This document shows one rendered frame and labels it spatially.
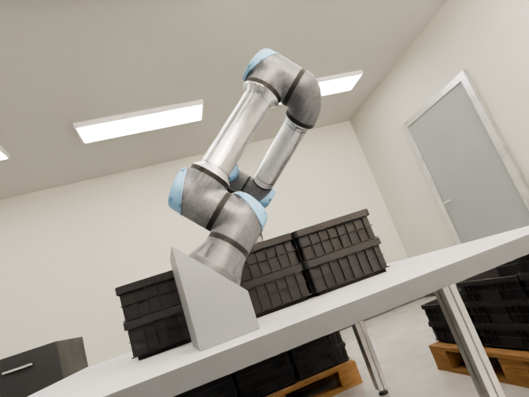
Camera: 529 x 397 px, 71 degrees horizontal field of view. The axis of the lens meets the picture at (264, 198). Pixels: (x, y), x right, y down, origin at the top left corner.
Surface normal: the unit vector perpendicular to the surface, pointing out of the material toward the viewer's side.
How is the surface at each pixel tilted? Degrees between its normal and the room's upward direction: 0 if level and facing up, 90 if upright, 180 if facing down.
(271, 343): 90
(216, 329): 90
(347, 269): 90
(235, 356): 90
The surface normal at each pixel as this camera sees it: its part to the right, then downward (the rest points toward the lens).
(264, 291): 0.13, -0.29
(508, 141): -0.93, 0.25
